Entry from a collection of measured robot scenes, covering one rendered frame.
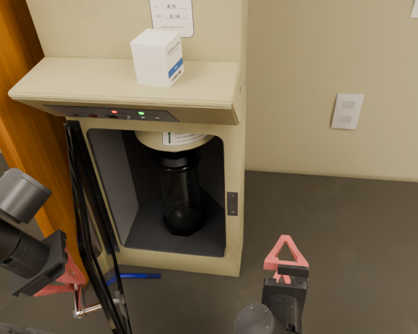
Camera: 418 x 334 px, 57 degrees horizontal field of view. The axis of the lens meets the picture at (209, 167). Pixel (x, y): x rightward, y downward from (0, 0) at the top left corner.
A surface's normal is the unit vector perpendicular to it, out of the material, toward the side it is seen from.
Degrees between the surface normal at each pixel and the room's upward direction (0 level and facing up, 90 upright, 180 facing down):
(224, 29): 90
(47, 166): 90
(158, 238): 0
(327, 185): 0
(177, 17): 90
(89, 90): 0
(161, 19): 90
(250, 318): 28
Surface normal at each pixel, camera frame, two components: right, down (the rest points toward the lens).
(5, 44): 0.99, 0.07
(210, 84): -0.04, -0.76
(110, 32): -0.15, 0.65
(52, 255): -0.47, -0.57
